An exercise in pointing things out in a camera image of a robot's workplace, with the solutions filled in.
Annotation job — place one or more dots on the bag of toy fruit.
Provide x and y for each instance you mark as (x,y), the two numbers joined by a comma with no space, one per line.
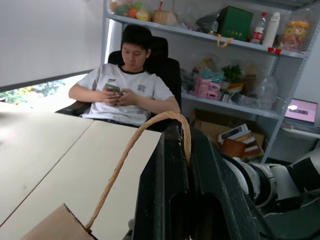
(130,10)

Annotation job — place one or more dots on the small wicker basket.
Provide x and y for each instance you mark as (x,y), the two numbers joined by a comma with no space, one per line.
(162,16)

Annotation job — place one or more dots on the grey metal shelf rack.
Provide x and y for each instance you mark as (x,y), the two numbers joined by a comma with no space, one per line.
(200,35)

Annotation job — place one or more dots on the clear plastic bag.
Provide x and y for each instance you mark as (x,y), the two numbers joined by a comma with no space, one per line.
(265,90)

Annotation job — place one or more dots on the dark green box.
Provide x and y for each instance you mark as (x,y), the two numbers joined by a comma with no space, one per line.
(235,23)

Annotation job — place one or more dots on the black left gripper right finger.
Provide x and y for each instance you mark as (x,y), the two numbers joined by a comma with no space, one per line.
(220,200)

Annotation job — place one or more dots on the green potted plant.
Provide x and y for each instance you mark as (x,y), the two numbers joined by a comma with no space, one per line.
(232,73)

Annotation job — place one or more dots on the seated man white t-shirt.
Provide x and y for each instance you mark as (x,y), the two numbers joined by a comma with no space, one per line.
(125,80)

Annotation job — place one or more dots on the clear bag colourful snacks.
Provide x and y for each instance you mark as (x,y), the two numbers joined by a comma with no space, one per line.
(296,35)

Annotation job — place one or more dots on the plastic bottle red label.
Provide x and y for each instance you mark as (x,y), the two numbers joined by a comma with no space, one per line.
(258,32)

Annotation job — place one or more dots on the brown paper bag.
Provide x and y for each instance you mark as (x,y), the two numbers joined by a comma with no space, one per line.
(62,225)

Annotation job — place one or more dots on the man's left hand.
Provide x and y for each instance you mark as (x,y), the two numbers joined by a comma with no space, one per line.
(127,98)

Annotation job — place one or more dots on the stack of books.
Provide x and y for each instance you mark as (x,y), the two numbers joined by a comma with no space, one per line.
(240,142)

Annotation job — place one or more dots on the laptop with pink screen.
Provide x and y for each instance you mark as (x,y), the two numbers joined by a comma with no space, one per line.
(301,111)

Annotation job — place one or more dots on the white plastic bottle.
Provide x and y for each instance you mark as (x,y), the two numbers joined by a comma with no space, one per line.
(271,30)

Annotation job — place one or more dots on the brown cardboard box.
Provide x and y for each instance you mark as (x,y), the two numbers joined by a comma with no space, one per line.
(205,125)

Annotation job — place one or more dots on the black office chair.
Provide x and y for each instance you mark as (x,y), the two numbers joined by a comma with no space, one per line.
(163,67)

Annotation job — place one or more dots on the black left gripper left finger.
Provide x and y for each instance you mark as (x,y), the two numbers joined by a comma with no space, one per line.
(160,190)

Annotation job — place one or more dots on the man's right hand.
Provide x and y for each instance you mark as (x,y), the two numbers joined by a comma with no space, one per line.
(108,95)

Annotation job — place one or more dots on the smartphone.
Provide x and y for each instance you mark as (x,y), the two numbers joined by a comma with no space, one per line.
(112,88)

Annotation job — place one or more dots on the pink plastic box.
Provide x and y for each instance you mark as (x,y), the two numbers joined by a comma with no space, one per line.
(206,88)

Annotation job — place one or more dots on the red bottle caps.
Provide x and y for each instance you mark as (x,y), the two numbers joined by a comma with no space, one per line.
(275,50)

